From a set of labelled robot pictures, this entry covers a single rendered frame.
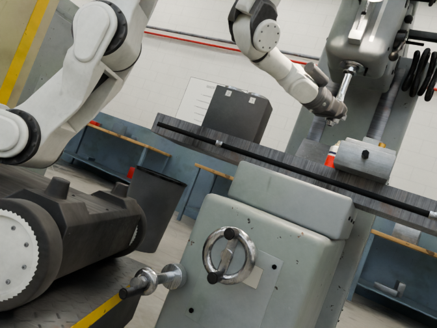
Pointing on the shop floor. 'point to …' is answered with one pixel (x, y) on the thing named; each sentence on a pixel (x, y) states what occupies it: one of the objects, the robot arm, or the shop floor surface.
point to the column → (397, 125)
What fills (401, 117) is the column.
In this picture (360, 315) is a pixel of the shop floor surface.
